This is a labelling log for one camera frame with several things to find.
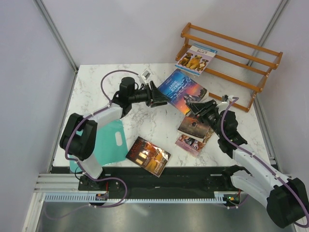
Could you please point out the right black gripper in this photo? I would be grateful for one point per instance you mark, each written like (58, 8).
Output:
(200, 109)

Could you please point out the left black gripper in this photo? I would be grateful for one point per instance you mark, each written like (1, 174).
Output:
(155, 94)

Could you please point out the Tale of Two Cities book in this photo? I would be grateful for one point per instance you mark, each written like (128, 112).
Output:
(191, 127)

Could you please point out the Jane Eyre blue book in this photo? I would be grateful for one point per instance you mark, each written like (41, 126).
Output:
(181, 89)

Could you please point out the dog cover Bark book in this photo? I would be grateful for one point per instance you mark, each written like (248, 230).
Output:
(196, 59)

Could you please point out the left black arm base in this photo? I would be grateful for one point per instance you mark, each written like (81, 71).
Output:
(87, 184)

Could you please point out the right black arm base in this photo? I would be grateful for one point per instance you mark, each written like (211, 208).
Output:
(217, 183)

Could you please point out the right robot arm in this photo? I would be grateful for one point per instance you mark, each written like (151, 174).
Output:
(285, 199)

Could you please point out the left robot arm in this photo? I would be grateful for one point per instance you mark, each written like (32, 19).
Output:
(79, 136)

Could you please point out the pink illustrated children book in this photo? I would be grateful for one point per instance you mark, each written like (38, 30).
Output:
(191, 145)

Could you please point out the orange wooden tiered rack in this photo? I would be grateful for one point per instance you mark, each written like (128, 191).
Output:
(231, 64)

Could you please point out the dark orange glossy book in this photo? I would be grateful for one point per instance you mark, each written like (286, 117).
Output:
(148, 156)

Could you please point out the teal plastic file folder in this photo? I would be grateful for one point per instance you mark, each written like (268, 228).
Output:
(111, 144)

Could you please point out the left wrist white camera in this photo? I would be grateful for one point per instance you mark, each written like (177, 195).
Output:
(145, 76)

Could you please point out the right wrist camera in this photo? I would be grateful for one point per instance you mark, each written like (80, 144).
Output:
(227, 98)

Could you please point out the right slotted cable duct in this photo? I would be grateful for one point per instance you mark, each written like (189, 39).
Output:
(232, 197)

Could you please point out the slotted cable duct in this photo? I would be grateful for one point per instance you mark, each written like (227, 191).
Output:
(232, 197)
(76, 197)

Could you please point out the left slotted cable duct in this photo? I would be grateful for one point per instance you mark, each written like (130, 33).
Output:
(76, 197)

